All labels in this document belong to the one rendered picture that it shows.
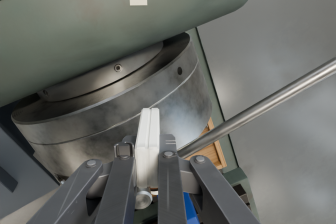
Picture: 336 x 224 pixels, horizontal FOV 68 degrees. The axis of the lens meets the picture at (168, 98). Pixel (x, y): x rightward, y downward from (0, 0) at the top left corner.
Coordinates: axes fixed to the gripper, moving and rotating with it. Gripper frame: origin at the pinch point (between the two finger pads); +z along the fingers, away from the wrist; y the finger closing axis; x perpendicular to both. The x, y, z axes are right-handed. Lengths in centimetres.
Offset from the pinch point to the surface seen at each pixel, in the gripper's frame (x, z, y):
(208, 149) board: -31, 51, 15
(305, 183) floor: -136, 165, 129
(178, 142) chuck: -7.5, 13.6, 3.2
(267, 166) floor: -111, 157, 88
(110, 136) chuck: -4.8, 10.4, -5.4
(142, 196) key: -7.2, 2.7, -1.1
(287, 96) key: 2.3, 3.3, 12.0
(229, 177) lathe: -42, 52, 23
